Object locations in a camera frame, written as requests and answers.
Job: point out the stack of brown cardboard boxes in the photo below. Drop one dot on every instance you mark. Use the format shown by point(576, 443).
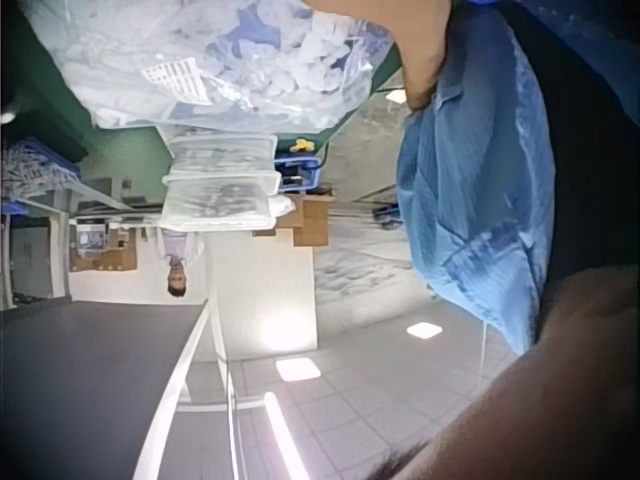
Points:
point(312, 220)

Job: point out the blue trolley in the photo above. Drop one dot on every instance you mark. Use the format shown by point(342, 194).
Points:
point(387, 214)

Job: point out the blue plastic crate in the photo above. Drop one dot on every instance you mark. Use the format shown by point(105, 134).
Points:
point(300, 170)

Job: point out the yellow object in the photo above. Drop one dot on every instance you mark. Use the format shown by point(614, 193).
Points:
point(302, 145)

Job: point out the clear plastic lidded container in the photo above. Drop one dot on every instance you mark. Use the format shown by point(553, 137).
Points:
point(220, 200)
point(225, 150)

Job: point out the square ceiling light panel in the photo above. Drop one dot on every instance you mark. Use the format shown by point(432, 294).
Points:
point(298, 369)
point(424, 330)

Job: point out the long ceiling light strip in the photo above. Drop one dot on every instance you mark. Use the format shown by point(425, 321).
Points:
point(282, 435)

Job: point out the row of low cardboard boxes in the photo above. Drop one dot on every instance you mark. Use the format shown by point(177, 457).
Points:
point(107, 260)

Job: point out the large clear bag of white parts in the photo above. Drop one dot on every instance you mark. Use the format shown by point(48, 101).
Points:
point(210, 55)

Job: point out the white work table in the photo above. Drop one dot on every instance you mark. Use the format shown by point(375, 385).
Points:
point(75, 192)

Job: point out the rack of blue crates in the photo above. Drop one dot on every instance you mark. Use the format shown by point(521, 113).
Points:
point(35, 170)

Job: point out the wall notice board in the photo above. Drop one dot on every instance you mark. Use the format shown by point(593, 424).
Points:
point(92, 235)

